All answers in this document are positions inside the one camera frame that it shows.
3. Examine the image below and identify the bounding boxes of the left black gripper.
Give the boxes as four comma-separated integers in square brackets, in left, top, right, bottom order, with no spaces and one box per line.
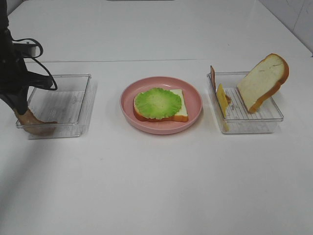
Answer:
[0,0,55,115]

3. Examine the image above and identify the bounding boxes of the brown bacon strip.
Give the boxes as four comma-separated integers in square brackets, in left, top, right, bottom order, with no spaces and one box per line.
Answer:
[13,109,57,136]

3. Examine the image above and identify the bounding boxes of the green lettuce leaf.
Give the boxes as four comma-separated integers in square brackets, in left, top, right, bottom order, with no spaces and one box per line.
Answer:
[134,88,182,120]

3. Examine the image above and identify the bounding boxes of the bread slice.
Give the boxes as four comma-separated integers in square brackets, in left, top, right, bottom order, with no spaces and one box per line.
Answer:
[237,53,289,114]
[133,88,188,122]

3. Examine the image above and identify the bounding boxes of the reddish bacon strip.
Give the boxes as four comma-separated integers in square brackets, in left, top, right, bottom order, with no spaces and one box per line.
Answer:
[210,65,216,93]

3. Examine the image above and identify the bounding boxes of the yellow cheese slice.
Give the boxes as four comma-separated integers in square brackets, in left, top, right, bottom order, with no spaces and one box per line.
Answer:
[216,84,229,133]

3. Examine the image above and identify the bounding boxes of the left clear plastic tray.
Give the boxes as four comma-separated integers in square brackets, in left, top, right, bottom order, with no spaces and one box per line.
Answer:
[16,74,97,140]

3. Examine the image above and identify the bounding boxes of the clear plastic tray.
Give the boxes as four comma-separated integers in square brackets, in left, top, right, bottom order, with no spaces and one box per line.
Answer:
[16,74,97,140]
[207,71,284,134]

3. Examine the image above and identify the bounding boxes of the pink round plate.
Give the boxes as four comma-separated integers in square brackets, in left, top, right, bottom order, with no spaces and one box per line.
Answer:
[120,76,202,135]

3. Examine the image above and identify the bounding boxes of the right clear plastic tray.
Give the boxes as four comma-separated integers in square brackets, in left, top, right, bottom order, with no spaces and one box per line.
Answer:
[207,71,284,134]

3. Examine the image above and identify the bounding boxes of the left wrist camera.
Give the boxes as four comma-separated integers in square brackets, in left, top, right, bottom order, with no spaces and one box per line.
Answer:
[13,43,43,58]

